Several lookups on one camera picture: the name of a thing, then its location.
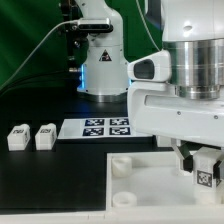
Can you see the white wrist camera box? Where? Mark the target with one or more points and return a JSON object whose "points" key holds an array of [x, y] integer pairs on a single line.
{"points": [[152, 68]]}

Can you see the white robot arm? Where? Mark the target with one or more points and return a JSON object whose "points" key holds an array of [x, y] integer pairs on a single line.
{"points": [[177, 92]]}

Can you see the white marker sheet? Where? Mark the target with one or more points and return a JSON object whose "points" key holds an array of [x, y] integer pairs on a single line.
{"points": [[88, 128]]}

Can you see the white square tabletop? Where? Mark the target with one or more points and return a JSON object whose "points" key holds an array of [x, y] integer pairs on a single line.
{"points": [[154, 179]]}

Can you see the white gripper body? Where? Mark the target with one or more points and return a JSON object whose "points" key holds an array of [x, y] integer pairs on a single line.
{"points": [[154, 109]]}

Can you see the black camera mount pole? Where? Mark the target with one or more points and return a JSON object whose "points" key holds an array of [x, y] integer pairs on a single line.
{"points": [[75, 39]]}

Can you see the grey camera on mount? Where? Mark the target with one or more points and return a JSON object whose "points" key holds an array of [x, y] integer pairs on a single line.
{"points": [[102, 25]]}

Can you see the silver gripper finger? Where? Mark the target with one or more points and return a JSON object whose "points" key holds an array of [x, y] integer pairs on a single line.
{"points": [[220, 170], [181, 148]]}

